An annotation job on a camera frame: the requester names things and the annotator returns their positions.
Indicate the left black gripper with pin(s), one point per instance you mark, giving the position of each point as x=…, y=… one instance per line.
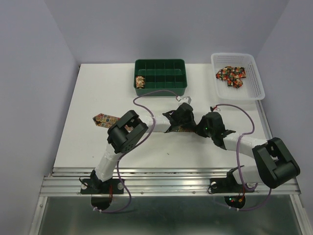
x=191, y=121

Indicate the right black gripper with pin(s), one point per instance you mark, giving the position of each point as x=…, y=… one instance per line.
x=198, y=130

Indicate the colourful squares patterned tie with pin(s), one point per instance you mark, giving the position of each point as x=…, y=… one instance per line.
x=106, y=121

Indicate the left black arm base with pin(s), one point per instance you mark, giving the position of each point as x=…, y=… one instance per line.
x=111, y=186

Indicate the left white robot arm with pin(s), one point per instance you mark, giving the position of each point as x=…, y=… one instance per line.
x=125, y=134

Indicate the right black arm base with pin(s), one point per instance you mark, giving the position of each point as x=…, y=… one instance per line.
x=224, y=185

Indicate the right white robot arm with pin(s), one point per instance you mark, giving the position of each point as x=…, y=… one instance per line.
x=274, y=164

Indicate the dark floral tie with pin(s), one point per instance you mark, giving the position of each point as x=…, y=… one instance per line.
x=232, y=76

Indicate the green divided organizer tray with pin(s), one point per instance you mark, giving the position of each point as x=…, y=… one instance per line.
x=164, y=77

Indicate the white plastic basket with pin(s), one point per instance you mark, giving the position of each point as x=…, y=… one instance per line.
x=252, y=89

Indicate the rolled patterned tie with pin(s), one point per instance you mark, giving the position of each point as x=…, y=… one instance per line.
x=140, y=82

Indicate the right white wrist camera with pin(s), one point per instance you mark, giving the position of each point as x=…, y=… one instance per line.
x=214, y=108

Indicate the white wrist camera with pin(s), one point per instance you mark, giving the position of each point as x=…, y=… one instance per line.
x=185, y=99
x=214, y=108

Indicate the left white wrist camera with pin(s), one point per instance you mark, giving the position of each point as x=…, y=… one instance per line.
x=185, y=99

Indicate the aluminium frame rail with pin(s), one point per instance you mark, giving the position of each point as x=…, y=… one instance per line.
x=167, y=179

